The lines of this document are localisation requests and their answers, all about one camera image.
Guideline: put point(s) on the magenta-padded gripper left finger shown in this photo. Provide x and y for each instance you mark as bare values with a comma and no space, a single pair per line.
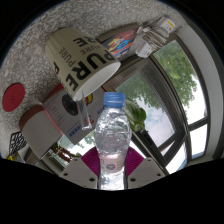
76,170

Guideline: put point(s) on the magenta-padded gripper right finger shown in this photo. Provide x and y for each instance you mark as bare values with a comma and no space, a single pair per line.
146,170

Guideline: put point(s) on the clear blue-capped water bottle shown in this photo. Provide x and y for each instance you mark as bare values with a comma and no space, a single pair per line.
112,140

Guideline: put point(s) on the potted plant in white pot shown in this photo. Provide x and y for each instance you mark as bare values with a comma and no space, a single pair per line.
40,130

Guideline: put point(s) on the white and red filament box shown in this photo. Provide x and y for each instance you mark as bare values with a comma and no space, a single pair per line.
63,113

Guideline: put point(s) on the black plastic grid trivet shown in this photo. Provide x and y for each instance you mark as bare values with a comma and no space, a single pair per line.
17,142

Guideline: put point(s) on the flat round red coaster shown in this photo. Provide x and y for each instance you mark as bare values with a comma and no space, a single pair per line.
13,97

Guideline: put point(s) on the large dark-framed window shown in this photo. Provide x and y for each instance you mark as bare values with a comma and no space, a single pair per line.
173,73

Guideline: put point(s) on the cream mug with black lettering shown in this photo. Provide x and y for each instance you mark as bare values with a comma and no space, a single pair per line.
76,60

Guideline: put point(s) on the colourful dark book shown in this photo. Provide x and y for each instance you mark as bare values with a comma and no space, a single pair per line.
120,43

